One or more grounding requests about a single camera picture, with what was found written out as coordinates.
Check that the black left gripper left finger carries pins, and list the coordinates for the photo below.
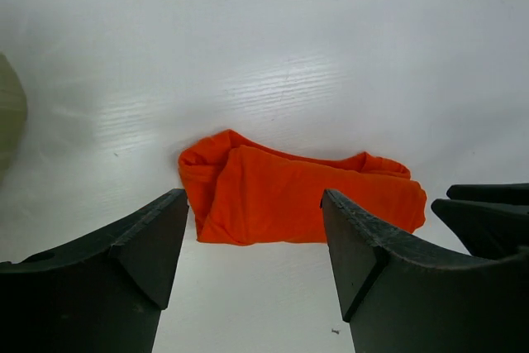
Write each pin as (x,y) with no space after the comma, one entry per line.
(102,292)

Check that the orange t shirt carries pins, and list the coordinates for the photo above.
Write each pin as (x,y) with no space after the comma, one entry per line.
(243,193)

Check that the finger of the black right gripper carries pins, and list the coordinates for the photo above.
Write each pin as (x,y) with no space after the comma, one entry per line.
(492,231)
(512,194)

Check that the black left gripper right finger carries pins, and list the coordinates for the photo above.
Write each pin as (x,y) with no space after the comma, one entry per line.
(400,293)

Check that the olive green plastic basket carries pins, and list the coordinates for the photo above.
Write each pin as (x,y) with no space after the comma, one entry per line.
(13,114)

